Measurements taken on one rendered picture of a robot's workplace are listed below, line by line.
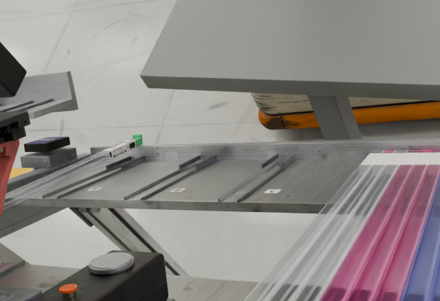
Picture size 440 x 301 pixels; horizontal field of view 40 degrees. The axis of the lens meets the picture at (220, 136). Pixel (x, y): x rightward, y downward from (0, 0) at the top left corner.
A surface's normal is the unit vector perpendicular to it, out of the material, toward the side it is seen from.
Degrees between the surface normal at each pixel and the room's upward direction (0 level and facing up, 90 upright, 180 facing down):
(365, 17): 0
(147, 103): 0
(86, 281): 45
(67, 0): 0
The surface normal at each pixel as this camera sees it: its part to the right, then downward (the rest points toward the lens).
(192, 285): -0.10, -0.98
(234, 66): -0.35, -0.57
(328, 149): -0.40, 0.18
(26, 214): 0.91, -0.03
